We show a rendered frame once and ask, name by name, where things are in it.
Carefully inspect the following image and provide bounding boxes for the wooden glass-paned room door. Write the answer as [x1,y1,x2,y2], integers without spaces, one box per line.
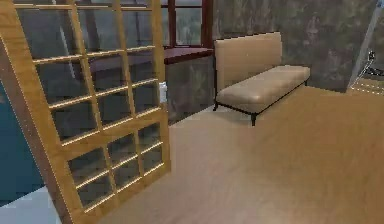
[0,0,172,224]

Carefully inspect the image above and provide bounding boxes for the dark red framed window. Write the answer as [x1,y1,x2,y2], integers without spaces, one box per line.
[76,0,215,74]

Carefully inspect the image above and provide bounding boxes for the beige sofa with black legs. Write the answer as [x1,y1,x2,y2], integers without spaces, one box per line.
[212,31,312,127]

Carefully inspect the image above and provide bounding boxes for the grey room door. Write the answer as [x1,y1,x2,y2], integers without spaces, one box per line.
[347,0,384,88]

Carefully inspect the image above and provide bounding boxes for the silver door handle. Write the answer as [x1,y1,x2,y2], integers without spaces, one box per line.
[158,81,168,104]

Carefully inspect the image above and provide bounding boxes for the black door handle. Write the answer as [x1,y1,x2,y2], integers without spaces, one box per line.
[367,50,384,76]

